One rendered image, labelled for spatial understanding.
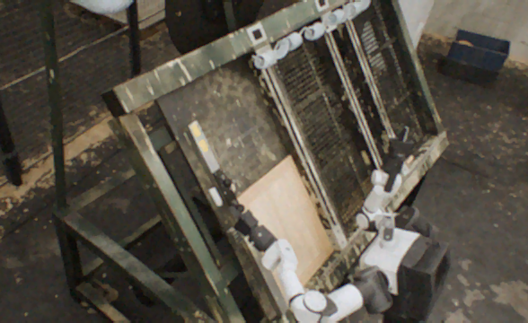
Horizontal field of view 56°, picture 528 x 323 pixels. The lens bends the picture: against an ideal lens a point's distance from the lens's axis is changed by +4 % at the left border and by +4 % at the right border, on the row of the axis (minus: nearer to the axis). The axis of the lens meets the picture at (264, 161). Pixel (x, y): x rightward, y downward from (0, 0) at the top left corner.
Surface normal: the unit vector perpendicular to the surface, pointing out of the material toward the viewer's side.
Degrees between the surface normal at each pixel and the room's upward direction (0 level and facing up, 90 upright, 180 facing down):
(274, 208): 50
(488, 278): 0
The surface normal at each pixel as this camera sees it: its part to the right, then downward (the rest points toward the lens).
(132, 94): 0.69, -0.11
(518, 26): -0.46, 0.54
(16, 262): 0.12, -0.75
